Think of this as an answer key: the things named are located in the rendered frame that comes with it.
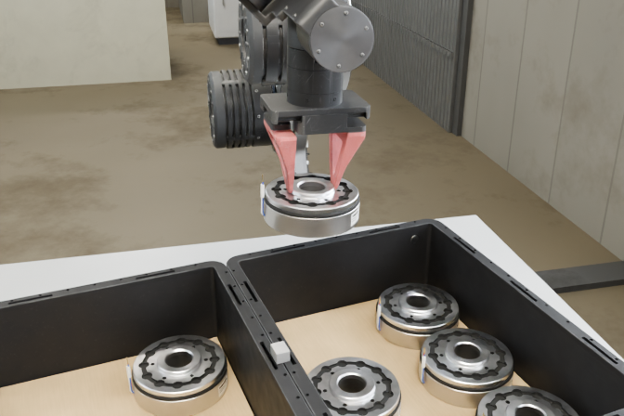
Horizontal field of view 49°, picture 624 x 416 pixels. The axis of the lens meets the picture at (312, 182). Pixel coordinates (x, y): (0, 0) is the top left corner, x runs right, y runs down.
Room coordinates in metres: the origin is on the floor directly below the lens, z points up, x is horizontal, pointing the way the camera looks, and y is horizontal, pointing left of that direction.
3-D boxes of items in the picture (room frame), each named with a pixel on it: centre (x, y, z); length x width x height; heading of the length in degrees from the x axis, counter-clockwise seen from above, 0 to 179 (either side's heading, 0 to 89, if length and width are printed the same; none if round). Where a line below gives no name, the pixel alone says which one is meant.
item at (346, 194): (0.67, 0.00, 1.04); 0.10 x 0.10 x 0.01
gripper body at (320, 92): (0.67, 0.00, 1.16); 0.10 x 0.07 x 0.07; 105
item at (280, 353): (0.53, 0.03, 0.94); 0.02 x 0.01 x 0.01; 22
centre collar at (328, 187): (0.67, 0.00, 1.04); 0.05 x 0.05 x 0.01
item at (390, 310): (0.73, -0.13, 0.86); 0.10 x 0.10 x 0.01
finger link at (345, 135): (0.68, -0.01, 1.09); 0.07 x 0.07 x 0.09; 15
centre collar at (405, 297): (0.73, -0.13, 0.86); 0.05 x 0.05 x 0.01
